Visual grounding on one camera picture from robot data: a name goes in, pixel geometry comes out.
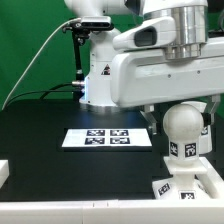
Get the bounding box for white lamp bulb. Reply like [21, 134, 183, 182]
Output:
[163, 104, 204, 164]

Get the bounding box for white left fence block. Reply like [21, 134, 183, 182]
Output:
[0, 160, 9, 188]

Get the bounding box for white marker sheet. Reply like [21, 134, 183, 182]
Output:
[62, 128, 152, 148]

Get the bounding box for white camera cable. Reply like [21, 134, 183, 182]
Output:
[1, 18, 82, 110]

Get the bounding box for black camera on stand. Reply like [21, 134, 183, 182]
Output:
[62, 16, 114, 100]

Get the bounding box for white lamp shade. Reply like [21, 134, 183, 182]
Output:
[185, 101, 212, 155]

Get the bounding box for white lamp base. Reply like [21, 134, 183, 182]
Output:
[152, 156, 211, 200]

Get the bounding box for black cables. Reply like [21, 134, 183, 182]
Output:
[5, 82, 75, 106]

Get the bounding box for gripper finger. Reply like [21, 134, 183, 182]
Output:
[202, 95, 221, 126]
[140, 105, 157, 135]

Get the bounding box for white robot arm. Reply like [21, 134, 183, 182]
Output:
[64, 0, 224, 112]

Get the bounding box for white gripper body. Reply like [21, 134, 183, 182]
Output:
[110, 44, 224, 107]

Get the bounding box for white front fence rail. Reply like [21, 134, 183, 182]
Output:
[0, 200, 224, 224]

